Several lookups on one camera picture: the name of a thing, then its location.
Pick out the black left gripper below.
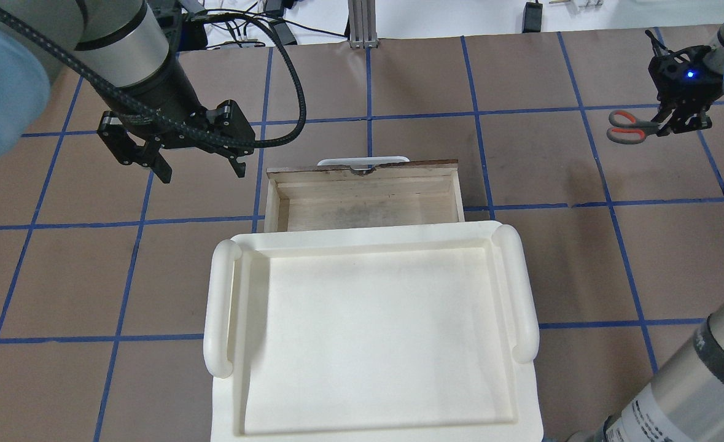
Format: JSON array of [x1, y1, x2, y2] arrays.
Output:
[[96, 55, 246, 184]]

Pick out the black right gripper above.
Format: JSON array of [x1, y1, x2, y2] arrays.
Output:
[[645, 29, 723, 137]]

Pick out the aluminium frame post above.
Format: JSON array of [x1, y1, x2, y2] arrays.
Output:
[[347, 0, 380, 48]]

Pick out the orange grey handled scissors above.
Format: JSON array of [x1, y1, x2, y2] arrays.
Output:
[[606, 109, 660, 145]]

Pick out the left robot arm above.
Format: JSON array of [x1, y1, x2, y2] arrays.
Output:
[[0, 1, 255, 184]]

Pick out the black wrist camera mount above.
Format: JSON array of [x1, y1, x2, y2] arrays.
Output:
[[206, 99, 255, 142]]

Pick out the white drawer handle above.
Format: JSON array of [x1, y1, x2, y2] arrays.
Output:
[[317, 155, 410, 169]]

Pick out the open wooden drawer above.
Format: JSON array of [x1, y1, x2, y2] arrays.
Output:
[[263, 160, 465, 233]]

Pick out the white plastic storage box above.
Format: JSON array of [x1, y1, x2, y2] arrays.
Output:
[[203, 220, 544, 441]]

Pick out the black braided cable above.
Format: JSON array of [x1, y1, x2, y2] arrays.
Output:
[[0, 0, 308, 151]]

